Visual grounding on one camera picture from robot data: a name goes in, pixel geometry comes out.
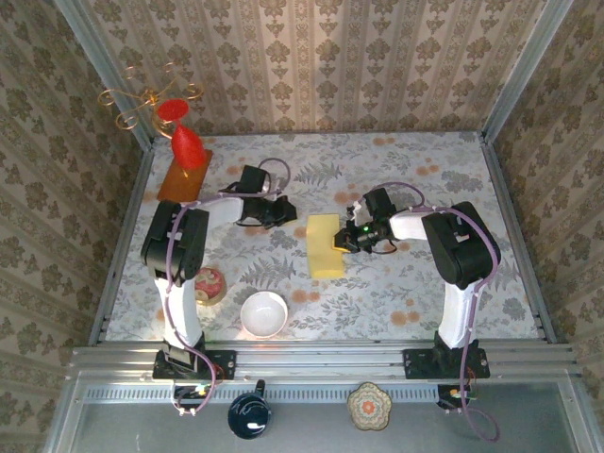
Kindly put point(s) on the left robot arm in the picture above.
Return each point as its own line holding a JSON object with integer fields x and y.
{"x": 174, "y": 245}

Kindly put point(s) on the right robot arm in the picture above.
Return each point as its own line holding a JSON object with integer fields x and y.
{"x": 462, "y": 245}

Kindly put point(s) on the floral tablecloth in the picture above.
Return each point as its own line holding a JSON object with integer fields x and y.
{"x": 377, "y": 165}

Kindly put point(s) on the orange wooden board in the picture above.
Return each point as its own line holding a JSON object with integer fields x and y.
{"x": 179, "y": 186}

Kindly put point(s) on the small red gold bowl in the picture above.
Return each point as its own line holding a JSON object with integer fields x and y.
{"x": 211, "y": 285}

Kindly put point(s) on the white bowl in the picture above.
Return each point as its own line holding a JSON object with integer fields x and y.
{"x": 264, "y": 313}

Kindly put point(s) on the red wine glass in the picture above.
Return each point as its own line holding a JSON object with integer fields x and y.
{"x": 186, "y": 146}

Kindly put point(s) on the perforated metal strip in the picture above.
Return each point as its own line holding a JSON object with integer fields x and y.
{"x": 311, "y": 394}

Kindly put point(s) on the patterned flower-shaped dish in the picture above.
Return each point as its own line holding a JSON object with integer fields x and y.
{"x": 369, "y": 407}

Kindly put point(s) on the dark blue mug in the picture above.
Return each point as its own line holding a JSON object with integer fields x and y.
{"x": 249, "y": 415}

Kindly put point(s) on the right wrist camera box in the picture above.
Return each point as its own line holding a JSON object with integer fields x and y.
{"x": 380, "y": 202}

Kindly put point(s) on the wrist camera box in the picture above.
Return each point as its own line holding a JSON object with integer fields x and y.
{"x": 252, "y": 179}
{"x": 380, "y": 202}

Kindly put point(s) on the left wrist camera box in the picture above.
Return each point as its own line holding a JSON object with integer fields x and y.
{"x": 252, "y": 179}

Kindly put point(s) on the wide aluminium base rail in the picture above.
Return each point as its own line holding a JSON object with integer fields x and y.
{"x": 321, "y": 361}

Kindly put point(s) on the aluminium side rail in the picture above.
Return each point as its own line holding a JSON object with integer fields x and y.
{"x": 125, "y": 236}
{"x": 519, "y": 236}

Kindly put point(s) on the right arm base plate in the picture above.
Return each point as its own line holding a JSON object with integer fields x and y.
{"x": 420, "y": 364}

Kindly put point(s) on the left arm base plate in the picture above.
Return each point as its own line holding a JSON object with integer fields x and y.
{"x": 222, "y": 365}

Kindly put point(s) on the aluminium frame post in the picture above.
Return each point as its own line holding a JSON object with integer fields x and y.
{"x": 528, "y": 66}
{"x": 101, "y": 71}

